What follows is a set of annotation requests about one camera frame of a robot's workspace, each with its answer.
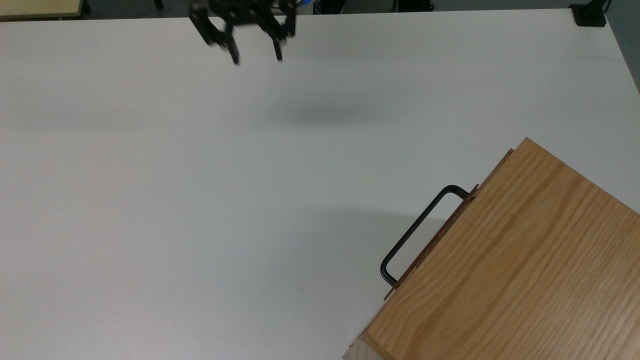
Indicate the wooden drawer cabinet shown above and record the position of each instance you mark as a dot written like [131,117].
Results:
[525,260]

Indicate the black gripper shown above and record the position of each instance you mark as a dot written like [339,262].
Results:
[240,10]

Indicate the black pole with clamp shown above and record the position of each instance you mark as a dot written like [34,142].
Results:
[590,14]

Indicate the beige wooden desk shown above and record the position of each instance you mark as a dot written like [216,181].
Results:
[40,7]

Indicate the wooden drawer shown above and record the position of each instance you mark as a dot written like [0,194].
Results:
[420,259]

